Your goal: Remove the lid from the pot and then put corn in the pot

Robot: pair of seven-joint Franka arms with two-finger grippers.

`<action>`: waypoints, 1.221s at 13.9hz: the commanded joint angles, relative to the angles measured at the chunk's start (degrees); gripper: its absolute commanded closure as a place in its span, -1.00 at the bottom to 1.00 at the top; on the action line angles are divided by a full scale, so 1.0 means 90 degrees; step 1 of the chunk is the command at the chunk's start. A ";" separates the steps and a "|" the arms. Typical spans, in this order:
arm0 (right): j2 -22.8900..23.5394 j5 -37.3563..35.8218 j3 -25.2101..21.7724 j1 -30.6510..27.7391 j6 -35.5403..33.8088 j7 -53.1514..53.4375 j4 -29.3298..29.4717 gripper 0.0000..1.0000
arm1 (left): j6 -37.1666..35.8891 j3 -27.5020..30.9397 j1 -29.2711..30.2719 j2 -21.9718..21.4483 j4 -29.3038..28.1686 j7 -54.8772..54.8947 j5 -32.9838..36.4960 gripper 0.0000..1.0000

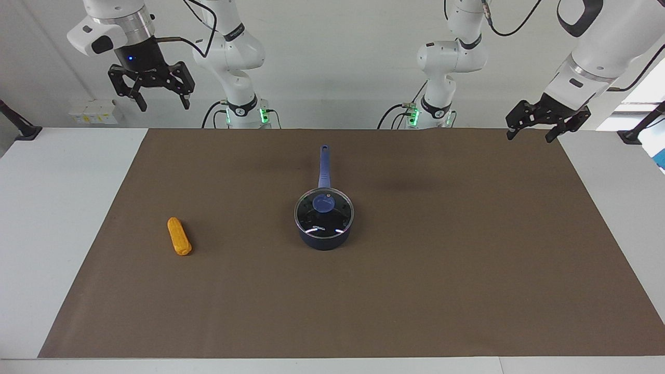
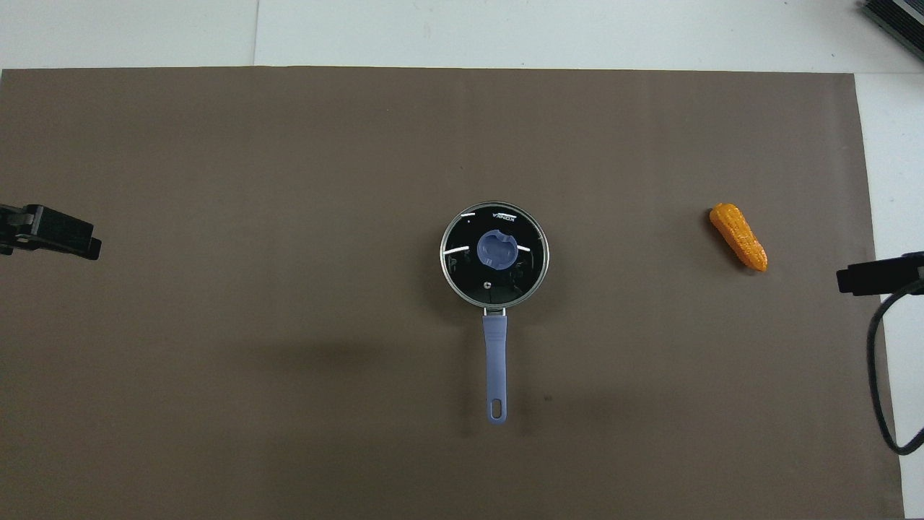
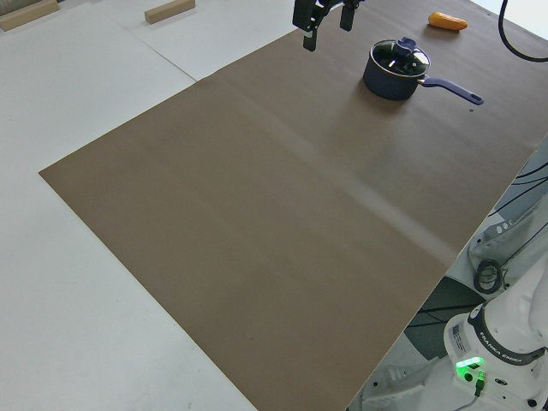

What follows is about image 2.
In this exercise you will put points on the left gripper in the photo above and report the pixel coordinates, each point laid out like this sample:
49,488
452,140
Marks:
11,231

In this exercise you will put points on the orange toy corn cob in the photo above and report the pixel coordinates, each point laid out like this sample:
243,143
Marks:
738,237

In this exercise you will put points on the glass lid with lavender knob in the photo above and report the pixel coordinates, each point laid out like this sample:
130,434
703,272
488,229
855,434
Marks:
498,249

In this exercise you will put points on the brown table mat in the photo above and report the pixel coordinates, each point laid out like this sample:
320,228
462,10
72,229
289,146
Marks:
216,144

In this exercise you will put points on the dark ribbed metal device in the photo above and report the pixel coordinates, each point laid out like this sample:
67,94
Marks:
902,14

